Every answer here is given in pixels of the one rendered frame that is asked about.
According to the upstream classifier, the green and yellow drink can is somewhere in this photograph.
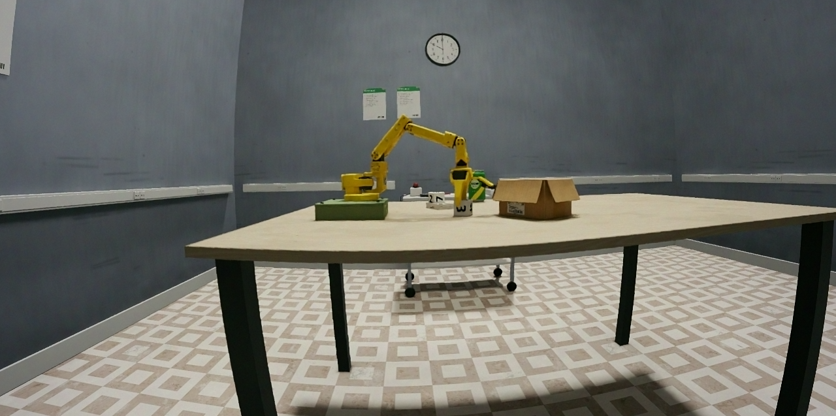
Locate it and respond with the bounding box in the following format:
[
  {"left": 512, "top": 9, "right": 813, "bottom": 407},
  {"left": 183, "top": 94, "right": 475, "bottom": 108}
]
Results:
[{"left": 468, "top": 170, "right": 485, "bottom": 202}]

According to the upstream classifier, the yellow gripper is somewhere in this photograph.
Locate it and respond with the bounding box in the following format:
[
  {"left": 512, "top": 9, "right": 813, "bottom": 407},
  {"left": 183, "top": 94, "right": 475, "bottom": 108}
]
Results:
[{"left": 450, "top": 166, "right": 494, "bottom": 207}]

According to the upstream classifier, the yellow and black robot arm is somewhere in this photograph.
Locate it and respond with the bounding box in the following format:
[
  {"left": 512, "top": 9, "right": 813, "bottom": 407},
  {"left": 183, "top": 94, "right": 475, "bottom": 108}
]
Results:
[{"left": 343, "top": 114, "right": 469, "bottom": 202}]

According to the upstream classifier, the white cube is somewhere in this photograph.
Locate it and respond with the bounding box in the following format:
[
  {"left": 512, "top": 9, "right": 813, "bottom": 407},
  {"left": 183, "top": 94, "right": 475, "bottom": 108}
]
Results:
[
  {"left": 428, "top": 192, "right": 445, "bottom": 204},
  {"left": 454, "top": 199, "right": 473, "bottom": 217}
]

